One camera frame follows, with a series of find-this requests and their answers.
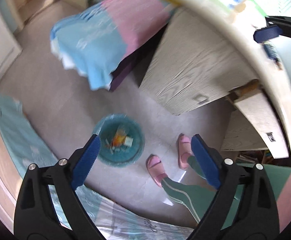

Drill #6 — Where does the teal floral bed cover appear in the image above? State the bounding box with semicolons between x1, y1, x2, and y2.
0;94;193;239

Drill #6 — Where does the blue pink blanket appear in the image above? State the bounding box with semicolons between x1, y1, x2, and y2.
50;0;173;90

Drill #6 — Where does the orange label drink bottle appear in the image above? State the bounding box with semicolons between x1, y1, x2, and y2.
111;128;127;147

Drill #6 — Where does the wood grain desk cabinet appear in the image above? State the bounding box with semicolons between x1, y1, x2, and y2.
140;8;289;159

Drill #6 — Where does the pink left slipper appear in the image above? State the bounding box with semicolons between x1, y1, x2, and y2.
146;154;168;187

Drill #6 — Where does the pink slipper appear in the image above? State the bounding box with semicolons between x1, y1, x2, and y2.
178;134;193;170
146;154;168;187

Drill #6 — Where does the pink right slipper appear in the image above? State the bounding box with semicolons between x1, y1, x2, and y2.
178;134;193;170

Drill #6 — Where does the white cardboard box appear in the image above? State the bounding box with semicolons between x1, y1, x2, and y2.
123;137;133;147

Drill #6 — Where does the teal trash bin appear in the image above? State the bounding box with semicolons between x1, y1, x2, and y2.
93;114;145;167

